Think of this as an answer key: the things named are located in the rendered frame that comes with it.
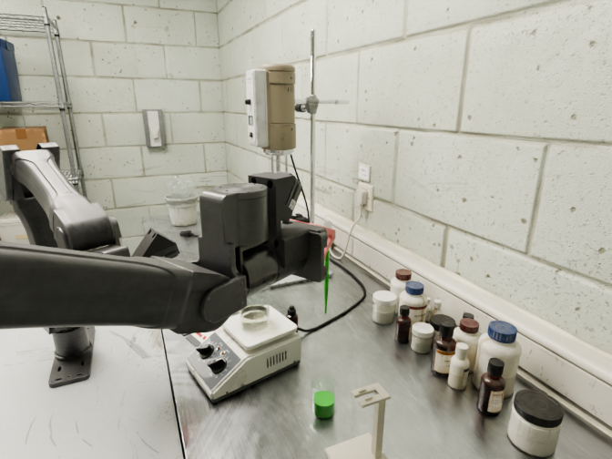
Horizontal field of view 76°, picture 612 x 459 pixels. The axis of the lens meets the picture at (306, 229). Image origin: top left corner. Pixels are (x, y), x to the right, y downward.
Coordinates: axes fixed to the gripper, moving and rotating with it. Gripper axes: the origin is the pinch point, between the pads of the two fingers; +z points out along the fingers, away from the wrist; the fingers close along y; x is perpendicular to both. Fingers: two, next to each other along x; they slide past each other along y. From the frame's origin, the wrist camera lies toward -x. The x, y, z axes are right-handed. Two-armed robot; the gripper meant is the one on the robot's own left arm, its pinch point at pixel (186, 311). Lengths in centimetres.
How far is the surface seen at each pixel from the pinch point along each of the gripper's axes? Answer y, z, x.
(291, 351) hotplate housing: -11.4, 18.7, -3.6
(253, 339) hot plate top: -9.3, 10.2, -2.3
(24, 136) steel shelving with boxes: 212, -26, -7
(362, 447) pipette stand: -34.2, 19.2, 0.9
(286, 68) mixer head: 25, 1, -62
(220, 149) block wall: 223, 80, -75
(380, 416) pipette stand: -36.9, 14.7, -5.4
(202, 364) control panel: -4.2, 6.9, 7.0
